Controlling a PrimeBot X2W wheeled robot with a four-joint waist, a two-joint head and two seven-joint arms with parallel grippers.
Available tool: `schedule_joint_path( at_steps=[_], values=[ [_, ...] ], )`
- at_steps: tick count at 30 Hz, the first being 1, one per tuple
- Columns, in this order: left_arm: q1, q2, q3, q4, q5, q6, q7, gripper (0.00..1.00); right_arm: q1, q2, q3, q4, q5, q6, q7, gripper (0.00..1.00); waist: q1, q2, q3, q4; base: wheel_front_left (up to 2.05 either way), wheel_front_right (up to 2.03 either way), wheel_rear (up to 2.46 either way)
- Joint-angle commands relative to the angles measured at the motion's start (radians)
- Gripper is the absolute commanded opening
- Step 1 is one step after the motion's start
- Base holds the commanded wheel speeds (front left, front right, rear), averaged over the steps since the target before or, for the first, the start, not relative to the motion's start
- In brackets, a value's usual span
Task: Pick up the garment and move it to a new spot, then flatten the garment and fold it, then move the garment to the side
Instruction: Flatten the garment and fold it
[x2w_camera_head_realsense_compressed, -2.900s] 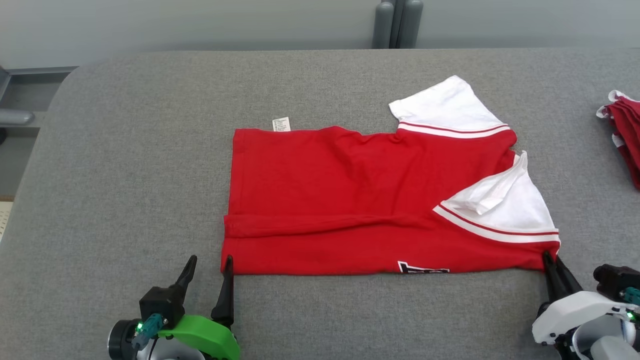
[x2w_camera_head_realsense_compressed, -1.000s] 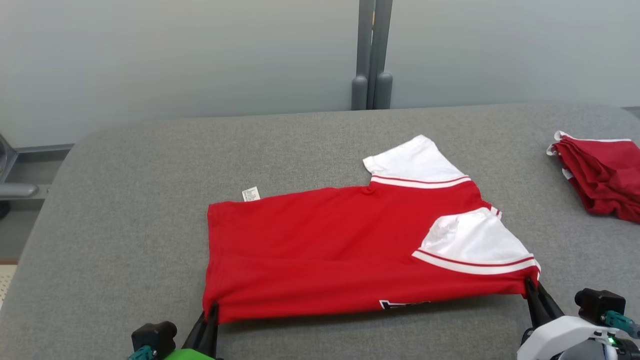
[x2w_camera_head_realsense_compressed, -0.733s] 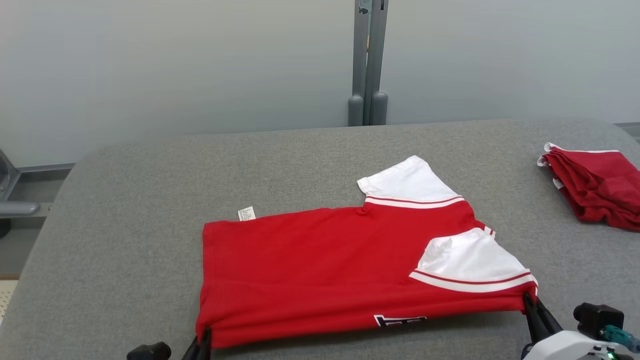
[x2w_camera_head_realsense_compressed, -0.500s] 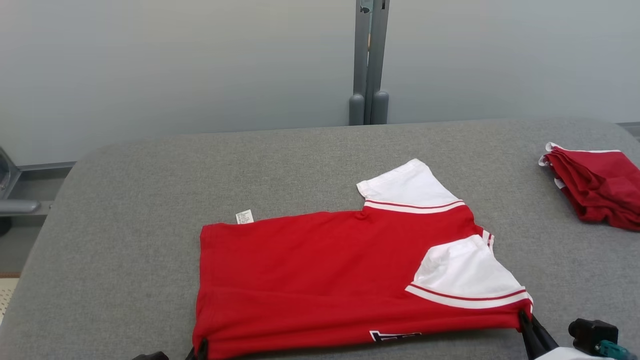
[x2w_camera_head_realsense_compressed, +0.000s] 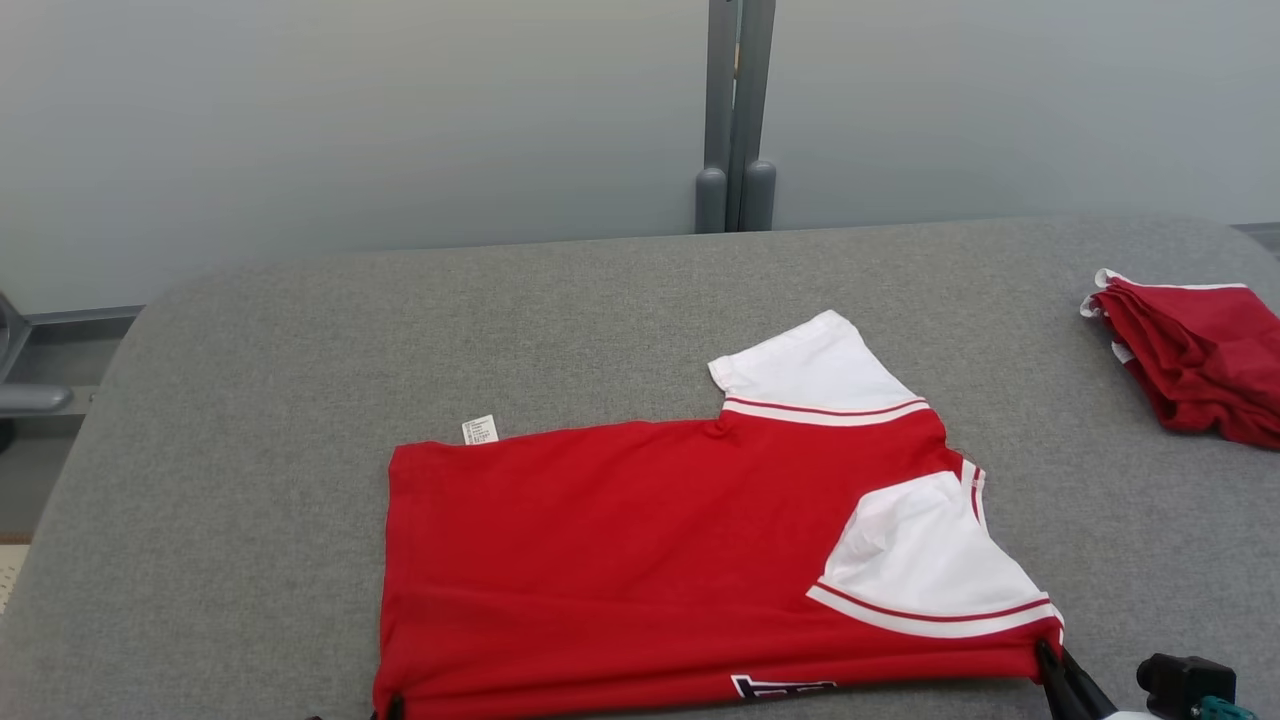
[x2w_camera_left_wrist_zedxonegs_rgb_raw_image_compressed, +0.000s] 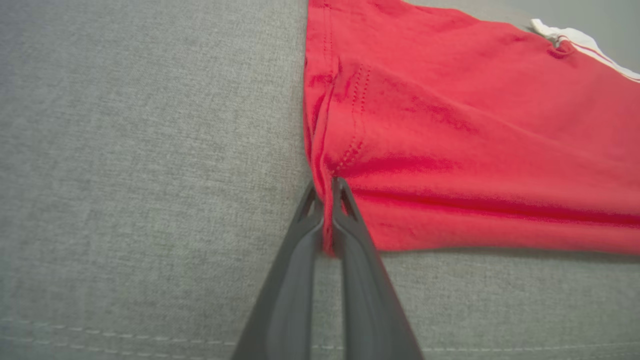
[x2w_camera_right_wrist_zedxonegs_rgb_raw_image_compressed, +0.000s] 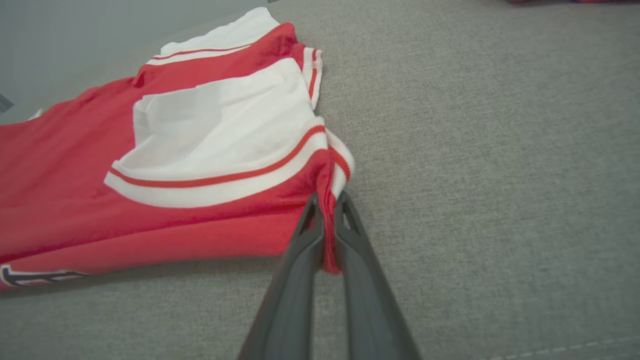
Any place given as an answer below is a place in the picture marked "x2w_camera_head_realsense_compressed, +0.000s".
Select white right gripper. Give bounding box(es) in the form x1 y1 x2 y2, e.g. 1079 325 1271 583
1035 642 1156 720

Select red white-sleeved jersey shirt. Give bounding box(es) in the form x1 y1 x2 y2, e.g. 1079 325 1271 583
372 310 1066 720

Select red basketball shorts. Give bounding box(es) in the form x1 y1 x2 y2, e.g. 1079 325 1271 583
1080 268 1280 451

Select cream perforated laundry basket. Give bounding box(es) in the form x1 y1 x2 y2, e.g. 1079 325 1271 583
0 533 36 613

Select grey metal partition stand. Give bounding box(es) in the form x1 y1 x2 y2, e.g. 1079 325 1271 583
0 290 73 419

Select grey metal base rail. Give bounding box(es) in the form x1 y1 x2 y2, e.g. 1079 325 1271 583
25 305 144 333

